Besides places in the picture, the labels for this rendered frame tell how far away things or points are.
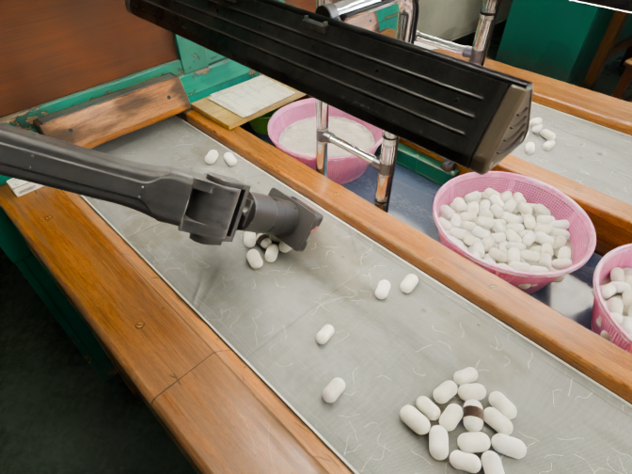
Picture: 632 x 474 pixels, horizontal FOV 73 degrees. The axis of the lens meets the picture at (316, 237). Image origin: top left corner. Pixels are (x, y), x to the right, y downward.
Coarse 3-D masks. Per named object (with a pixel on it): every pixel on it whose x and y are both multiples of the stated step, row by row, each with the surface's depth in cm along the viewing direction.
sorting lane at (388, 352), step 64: (192, 128) 100; (256, 192) 83; (192, 256) 71; (320, 256) 71; (384, 256) 71; (256, 320) 62; (320, 320) 62; (384, 320) 62; (448, 320) 62; (320, 384) 55; (384, 384) 55; (512, 384) 55; (576, 384) 55; (384, 448) 49; (576, 448) 49
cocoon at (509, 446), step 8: (496, 440) 48; (504, 440) 48; (512, 440) 48; (520, 440) 48; (496, 448) 48; (504, 448) 48; (512, 448) 48; (520, 448) 47; (512, 456) 48; (520, 456) 47
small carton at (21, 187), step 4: (8, 180) 79; (12, 180) 79; (16, 180) 79; (20, 180) 79; (8, 184) 78; (12, 184) 78; (16, 184) 78; (20, 184) 78; (24, 184) 78; (28, 184) 78; (32, 184) 79; (36, 184) 79; (12, 188) 77; (16, 188) 77; (20, 188) 78; (24, 188) 78; (28, 188) 79; (32, 188) 79; (36, 188) 80; (16, 192) 77; (20, 192) 78; (24, 192) 79; (28, 192) 79; (20, 196) 78
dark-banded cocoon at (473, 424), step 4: (468, 400) 52; (472, 400) 51; (476, 400) 52; (464, 404) 52; (468, 404) 51; (472, 404) 51; (476, 404) 51; (480, 404) 51; (468, 416) 50; (464, 420) 50; (468, 420) 50; (472, 420) 50; (476, 420) 49; (480, 420) 50; (464, 424) 50; (468, 424) 50; (472, 424) 49; (476, 424) 49; (480, 424) 49; (468, 428) 50; (472, 428) 49; (476, 428) 49; (480, 428) 49; (472, 432) 50
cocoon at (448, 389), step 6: (444, 384) 53; (450, 384) 53; (438, 390) 52; (444, 390) 52; (450, 390) 52; (456, 390) 53; (438, 396) 52; (444, 396) 52; (450, 396) 52; (438, 402) 52; (444, 402) 52
